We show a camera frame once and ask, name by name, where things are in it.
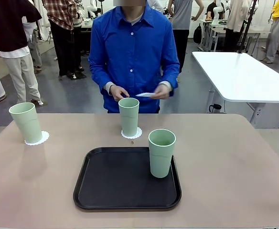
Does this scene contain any person's left hand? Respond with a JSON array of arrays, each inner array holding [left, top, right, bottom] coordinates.
[[151, 83, 171, 100]]

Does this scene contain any person's right hand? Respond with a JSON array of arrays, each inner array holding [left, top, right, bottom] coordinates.
[[110, 85, 130, 102]]

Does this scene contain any pale green plastic cup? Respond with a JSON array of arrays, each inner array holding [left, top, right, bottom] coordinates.
[[9, 102, 43, 144], [148, 128, 177, 178], [118, 97, 140, 137]]

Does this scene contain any person's right forearm blue sleeve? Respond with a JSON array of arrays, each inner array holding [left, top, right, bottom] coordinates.
[[91, 69, 118, 94]]

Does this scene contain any person's left forearm blue sleeve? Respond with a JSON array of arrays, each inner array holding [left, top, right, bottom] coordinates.
[[160, 64, 180, 93]]

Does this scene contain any person in blue shirt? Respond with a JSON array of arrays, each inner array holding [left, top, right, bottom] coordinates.
[[88, 0, 180, 114]]

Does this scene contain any black bag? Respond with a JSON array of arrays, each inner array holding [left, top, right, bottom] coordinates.
[[193, 23, 203, 44]]

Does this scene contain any background workbench with items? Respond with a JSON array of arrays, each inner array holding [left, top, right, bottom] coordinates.
[[81, 19, 94, 31]]

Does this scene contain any person in patterned sweater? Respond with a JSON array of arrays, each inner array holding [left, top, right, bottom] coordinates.
[[72, 0, 85, 73]]

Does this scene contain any person in grey shirt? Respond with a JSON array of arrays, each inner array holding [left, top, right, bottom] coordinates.
[[170, 0, 205, 76]]

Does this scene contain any white table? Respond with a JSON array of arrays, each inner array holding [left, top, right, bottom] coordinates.
[[192, 51, 279, 129]]

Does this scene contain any person in white top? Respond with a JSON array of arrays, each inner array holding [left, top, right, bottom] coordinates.
[[146, 0, 164, 14]]

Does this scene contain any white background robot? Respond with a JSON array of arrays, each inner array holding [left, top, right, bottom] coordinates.
[[86, 0, 102, 19]]

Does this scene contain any black plastic tray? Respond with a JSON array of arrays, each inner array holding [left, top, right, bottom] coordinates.
[[73, 146, 182, 210]]

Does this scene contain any seated person in black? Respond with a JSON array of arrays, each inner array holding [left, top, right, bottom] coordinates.
[[206, 2, 224, 21]]

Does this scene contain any person in plaid shirt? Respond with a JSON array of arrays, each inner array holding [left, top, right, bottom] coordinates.
[[42, 0, 79, 78]]

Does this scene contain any person in cream jacket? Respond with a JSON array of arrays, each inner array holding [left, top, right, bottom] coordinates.
[[225, 0, 250, 47]]

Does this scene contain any black stand pole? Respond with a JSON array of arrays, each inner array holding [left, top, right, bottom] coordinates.
[[237, 0, 259, 54]]

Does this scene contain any grey background workbench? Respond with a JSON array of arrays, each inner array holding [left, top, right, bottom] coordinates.
[[200, 19, 271, 52]]

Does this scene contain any person in black top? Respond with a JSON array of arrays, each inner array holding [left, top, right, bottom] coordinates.
[[0, 0, 43, 104]]

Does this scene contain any black cable under table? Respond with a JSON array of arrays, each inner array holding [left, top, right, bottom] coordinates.
[[209, 103, 222, 113]]

